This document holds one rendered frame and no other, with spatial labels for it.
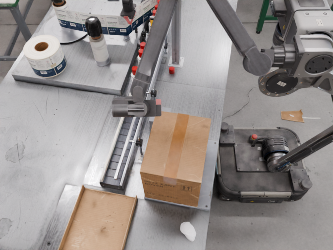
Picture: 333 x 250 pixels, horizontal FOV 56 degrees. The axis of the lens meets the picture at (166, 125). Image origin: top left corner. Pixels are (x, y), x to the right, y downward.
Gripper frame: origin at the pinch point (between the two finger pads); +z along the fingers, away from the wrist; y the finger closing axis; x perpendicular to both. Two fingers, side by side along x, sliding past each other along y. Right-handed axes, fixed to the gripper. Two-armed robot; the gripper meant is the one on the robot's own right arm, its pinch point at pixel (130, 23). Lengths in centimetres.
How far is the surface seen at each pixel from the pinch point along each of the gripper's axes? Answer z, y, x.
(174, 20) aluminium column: -6.7, 1.6, 25.3
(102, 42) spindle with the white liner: 4.8, 13.0, -12.8
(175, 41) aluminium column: 7.7, 1.7, 26.2
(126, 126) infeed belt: 20, 55, 10
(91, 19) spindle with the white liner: -8.9, 11.4, -16.9
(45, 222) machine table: 25, 108, -15
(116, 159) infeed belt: 20, 74, 9
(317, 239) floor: 105, 69, 137
